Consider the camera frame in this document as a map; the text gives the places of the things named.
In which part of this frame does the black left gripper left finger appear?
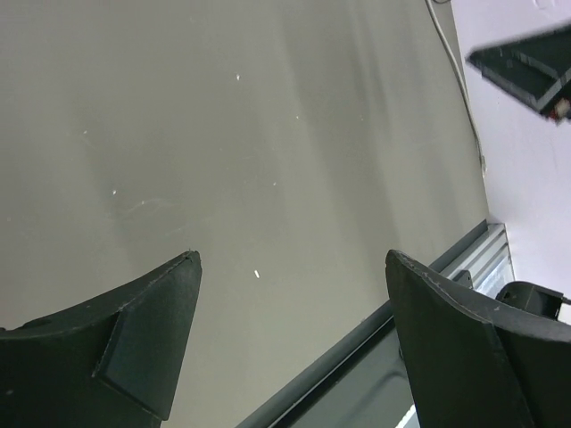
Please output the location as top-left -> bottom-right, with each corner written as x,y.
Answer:
1,251 -> 202,427

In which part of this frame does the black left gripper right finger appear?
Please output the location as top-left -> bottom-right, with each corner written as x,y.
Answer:
385,250 -> 570,427

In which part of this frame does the grey ethernet cable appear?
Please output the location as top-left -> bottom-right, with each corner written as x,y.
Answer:
423,0 -> 488,179

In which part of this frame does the black network switch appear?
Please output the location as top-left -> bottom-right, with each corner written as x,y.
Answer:
466,21 -> 570,123

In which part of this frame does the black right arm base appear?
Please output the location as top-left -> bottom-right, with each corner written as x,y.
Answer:
496,281 -> 570,320

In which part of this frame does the aluminium frame rail front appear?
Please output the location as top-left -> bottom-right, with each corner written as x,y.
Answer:
240,223 -> 514,428

